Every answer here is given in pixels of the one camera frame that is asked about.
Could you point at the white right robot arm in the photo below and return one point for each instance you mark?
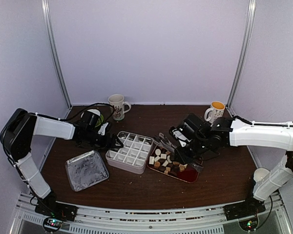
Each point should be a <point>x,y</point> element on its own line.
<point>265,137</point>

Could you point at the aluminium frame post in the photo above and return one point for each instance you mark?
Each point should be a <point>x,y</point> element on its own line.
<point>54,52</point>
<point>243,52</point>

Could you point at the metal front rail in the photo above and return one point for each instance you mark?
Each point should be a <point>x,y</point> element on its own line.
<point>201,220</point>

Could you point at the right aluminium frame post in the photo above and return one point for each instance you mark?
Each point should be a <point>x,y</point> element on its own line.
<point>243,52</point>

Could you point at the dark bowl white inside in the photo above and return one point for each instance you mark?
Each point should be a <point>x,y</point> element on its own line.
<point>259,174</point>

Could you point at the red chocolate tray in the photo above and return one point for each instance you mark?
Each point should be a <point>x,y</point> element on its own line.
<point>160,160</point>

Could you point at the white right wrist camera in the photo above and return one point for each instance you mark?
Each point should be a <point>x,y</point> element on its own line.
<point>178,135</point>

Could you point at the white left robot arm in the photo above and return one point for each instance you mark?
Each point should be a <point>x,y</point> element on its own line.
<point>20,135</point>

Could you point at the beige floral mug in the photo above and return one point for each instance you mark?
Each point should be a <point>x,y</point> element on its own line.
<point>119,106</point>

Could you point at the left aluminium frame post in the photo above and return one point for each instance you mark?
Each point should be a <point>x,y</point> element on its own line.
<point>54,52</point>

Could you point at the metal serving tongs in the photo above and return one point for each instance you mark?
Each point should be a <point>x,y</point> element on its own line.
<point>162,141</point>

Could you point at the white mug yellow inside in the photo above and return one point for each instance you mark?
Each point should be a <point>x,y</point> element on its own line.
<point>215,111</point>

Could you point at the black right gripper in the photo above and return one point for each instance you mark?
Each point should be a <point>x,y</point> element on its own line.
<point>182,158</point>

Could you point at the bunny print tin lid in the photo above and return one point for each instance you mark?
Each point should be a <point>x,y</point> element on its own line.
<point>86,170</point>

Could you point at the white divided tin box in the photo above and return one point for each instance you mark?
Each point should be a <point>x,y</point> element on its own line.
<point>132,157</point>

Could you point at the white bowl green rim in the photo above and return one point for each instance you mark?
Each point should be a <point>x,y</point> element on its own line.
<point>93,111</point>

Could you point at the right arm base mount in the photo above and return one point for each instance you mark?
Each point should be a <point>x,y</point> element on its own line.
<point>246,214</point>

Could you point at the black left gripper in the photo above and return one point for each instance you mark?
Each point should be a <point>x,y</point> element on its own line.
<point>106,144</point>

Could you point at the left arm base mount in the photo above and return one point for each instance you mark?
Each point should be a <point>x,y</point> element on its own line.
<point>55,218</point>

